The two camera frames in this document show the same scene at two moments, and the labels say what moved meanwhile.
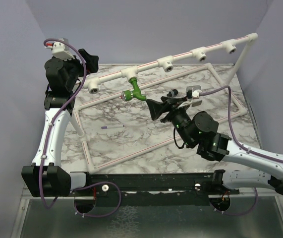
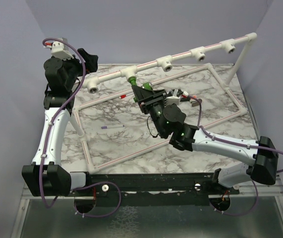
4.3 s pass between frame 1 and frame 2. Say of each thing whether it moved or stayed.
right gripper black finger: moved
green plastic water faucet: moved
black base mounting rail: stayed
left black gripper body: stayed
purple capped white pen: stayed
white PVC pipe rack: stayed
